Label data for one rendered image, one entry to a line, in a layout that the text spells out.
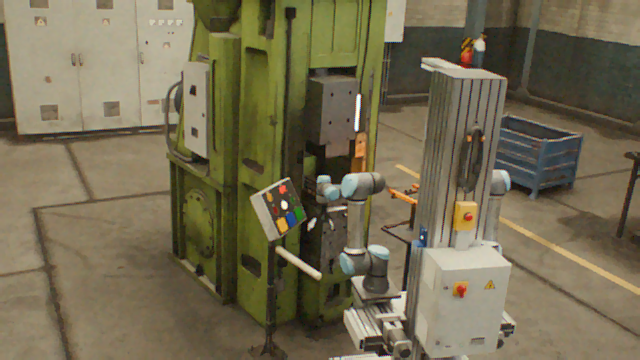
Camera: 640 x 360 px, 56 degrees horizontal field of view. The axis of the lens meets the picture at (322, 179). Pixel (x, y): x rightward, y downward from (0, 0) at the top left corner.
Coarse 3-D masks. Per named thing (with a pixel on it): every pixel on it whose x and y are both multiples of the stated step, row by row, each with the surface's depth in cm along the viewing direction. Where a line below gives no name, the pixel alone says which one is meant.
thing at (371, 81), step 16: (368, 0) 389; (384, 0) 398; (368, 16) 393; (384, 16) 403; (384, 32) 408; (368, 48) 402; (368, 64) 406; (368, 80) 411; (368, 96) 415; (368, 112) 420; (368, 128) 425; (352, 144) 420; (368, 144) 430; (320, 160) 450; (336, 160) 436; (352, 160) 424; (368, 160) 435; (336, 176) 439; (368, 208) 451; (368, 224) 456; (368, 240) 461
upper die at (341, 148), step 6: (306, 144) 402; (312, 144) 396; (330, 144) 387; (336, 144) 391; (342, 144) 394; (348, 144) 397; (312, 150) 397; (318, 150) 392; (324, 150) 387; (330, 150) 389; (336, 150) 392; (342, 150) 396; (348, 150) 399; (324, 156) 388; (330, 156) 390
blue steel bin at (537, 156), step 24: (504, 120) 807; (528, 120) 779; (504, 144) 730; (528, 144) 701; (552, 144) 692; (576, 144) 722; (504, 168) 735; (528, 168) 706; (552, 168) 706; (576, 168) 735
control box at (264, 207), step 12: (288, 180) 369; (264, 192) 346; (276, 192) 355; (288, 192) 365; (264, 204) 343; (276, 204) 351; (288, 204) 361; (300, 204) 371; (264, 216) 345; (276, 216) 348; (264, 228) 347; (276, 228) 345
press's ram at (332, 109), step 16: (320, 80) 376; (336, 80) 379; (352, 80) 383; (320, 96) 373; (336, 96) 378; (352, 96) 387; (320, 112) 376; (336, 112) 382; (352, 112) 391; (320, 128) 379; (336, 128) 386; (352, 128) 395; (320, 144) 382
